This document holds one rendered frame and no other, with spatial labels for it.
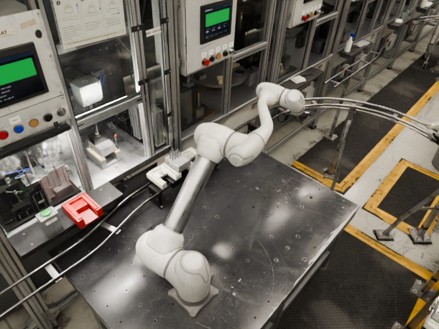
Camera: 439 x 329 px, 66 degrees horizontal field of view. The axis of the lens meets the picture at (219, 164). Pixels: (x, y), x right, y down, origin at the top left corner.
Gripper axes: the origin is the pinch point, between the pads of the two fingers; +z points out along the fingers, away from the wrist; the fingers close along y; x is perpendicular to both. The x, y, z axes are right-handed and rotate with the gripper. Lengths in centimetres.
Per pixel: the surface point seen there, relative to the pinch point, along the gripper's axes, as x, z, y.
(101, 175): 48, -62, 103
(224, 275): 97, -46, 33
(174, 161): 36, -42, 69
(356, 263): 93, 71, -35
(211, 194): 52, -16, 54
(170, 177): 44, -38, 73
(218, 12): -42, -64, 38
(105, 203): 64, -71, 91
